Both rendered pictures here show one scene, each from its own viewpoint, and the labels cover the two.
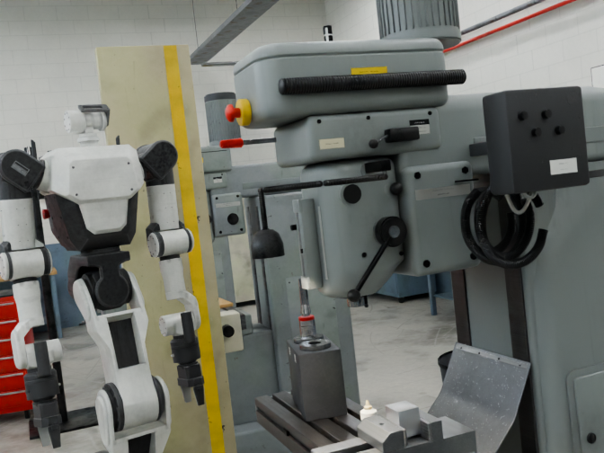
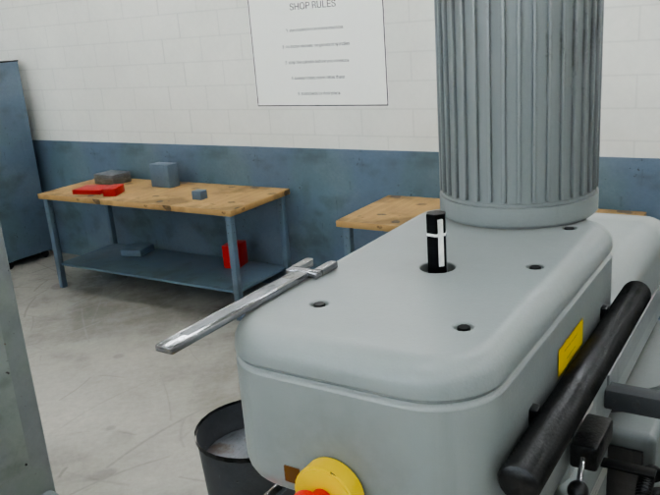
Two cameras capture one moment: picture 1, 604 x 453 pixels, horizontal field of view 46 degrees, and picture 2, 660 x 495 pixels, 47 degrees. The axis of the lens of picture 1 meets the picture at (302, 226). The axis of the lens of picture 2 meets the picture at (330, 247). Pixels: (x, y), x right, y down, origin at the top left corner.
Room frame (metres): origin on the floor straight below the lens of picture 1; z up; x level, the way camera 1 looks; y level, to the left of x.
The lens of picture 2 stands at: (1.16, 0.41, 2.14)
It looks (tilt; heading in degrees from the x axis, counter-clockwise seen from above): 17 degrees down; 325
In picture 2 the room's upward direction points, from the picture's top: 4 degrees counter-clockwise
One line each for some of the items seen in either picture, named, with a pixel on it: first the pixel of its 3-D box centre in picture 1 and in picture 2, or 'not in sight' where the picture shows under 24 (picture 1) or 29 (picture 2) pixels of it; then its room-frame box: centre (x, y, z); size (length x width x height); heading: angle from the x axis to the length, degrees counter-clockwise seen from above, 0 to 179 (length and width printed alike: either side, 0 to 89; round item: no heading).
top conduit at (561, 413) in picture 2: (375, 81); (587, 365); (1.57, -0.20, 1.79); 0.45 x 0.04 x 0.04; 111
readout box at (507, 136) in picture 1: (537, 140); not in sight; (1.49, -0.51, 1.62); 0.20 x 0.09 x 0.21; 111
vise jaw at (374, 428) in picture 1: (381, 432); not in sight; (1.52, -0.12, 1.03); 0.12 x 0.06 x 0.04; 21
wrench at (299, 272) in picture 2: (250, 62); (252, 300); (1.75, 0.08, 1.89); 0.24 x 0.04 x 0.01; 111
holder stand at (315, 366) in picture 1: (315, 373); not in sight; (2.04, 0.01, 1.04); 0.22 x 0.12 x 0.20; 10
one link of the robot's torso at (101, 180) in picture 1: (88, 193); not in sight; (2.19, 0.64, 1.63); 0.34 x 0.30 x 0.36; 124
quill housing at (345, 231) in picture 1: (350, 226); not in sight; (1.70, -0.12, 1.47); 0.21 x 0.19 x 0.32; 21
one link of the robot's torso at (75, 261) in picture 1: (96, 278); not in sight; (2.21, 0.66, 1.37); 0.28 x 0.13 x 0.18; 34
